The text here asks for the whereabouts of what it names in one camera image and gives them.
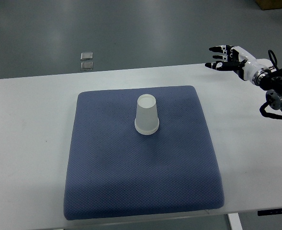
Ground white paper cup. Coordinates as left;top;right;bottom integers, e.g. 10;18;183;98
135;127;158;136
135;94;159;130

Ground black table control panel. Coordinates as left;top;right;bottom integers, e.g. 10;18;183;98
257;208;282;216

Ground brown cardboard box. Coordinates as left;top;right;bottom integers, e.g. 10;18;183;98
255;0;282;10

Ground metal floor plate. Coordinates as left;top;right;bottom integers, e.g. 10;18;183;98
80;61;93;71
80;51;93;60

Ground lower metal floor plate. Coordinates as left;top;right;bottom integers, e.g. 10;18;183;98
80;61;93;71

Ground upper metal floor plate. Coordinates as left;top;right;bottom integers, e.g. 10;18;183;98
80;51;93;60

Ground blue textured cushion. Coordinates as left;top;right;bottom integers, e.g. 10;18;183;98
64;86;225;220

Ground white table leg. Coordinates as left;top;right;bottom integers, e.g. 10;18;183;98
227;213;243;230

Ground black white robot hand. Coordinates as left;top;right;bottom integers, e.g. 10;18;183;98
205;45;271;85

